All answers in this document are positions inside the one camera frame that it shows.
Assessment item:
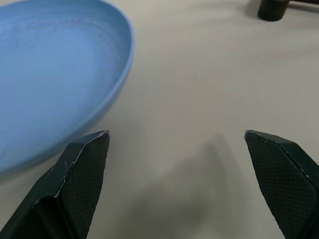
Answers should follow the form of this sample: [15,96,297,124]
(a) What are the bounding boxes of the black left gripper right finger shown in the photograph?
[244,129,319,239]

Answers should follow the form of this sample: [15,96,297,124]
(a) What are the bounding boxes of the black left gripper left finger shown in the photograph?
[0,129,111,239]

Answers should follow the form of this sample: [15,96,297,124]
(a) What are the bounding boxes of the blue plate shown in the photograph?
[0,0,136,174]

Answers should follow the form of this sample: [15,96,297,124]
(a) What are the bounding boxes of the dark cylindrical object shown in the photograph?
[257,0,319,22]

